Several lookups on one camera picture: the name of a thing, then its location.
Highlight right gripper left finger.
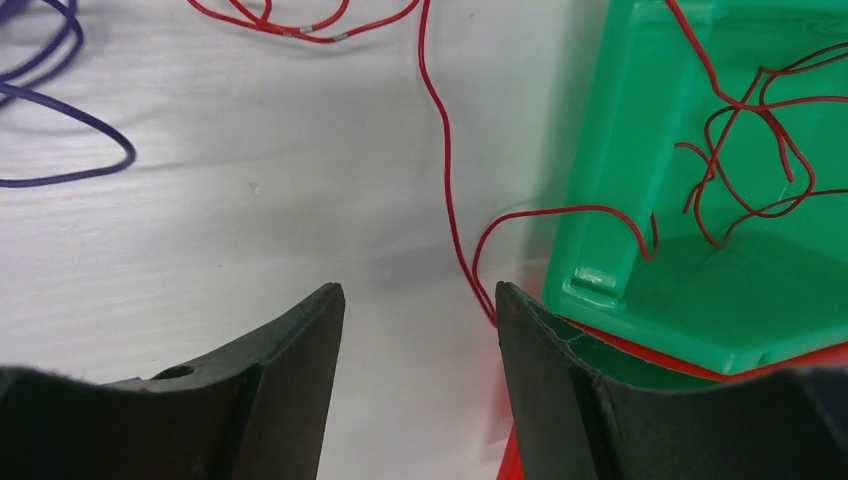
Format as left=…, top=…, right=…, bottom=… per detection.
left=1, top=283, right=345, bottom=479

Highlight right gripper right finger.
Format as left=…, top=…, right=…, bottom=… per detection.
left=494, top=280, right=848, bottom=480

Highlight red cable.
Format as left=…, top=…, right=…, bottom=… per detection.
left=185, top=0, right=661, bottom=329

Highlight red cables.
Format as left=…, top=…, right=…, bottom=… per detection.
left=662, top=0, right=848, bottom=250

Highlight coloured cable pile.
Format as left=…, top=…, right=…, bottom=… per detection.
left=0, top=0, right=138, bottom=189

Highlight green plastic bin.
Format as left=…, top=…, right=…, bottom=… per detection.
left=542, top=1, right=847, bottom=375

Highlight red plastic bin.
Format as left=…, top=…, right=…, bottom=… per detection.
left=496, top=316, right=848, bottom=480

